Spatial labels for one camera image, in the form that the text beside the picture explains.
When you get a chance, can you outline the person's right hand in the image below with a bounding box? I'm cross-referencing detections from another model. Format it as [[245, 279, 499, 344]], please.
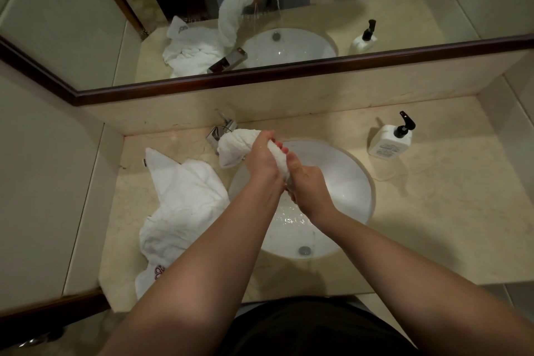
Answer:
[[285, 152, 339, 224]]

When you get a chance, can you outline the person's left hand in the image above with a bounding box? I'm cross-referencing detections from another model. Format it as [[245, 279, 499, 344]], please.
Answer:
[[245, 130, 289, 190]]

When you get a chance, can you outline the wet white wrung towel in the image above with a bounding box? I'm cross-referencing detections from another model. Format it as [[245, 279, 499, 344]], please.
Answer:
[[217, 128, 291, 184]]

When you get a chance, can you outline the person's right forearm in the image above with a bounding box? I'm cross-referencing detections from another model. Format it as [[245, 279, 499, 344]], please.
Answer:
[[316, 207, 534, 356]]

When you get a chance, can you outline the person's left forearm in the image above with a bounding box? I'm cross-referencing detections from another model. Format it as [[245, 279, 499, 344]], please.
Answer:
[[99, 180, 285, 356]]

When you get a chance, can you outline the chrome sink faucet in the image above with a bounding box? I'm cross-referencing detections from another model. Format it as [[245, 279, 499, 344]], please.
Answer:
[[206, 112, 239, 156]]

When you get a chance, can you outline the white oval sink basin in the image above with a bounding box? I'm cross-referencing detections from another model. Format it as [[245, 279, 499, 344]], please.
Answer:
[[227, 140, 376, 261]]

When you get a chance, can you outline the dark wood framed mirror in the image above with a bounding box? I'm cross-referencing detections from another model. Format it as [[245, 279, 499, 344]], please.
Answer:
[[0, 0, 534, 107]]

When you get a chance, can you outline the white pump soap bottle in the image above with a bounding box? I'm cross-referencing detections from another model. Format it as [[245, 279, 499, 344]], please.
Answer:
[[367, 111, 417, 159]]

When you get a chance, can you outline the crumpled white bath towel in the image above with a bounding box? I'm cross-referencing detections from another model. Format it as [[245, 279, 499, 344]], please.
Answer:
[[134, 147, 231, 300]]

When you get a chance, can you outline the person's black shirt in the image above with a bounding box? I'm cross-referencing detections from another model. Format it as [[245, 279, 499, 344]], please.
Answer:
[[216, 296, 414, 356]]

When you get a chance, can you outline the dark wooden trim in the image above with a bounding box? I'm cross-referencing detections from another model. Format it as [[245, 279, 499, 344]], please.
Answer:
[[0, 288, 112, 356]]

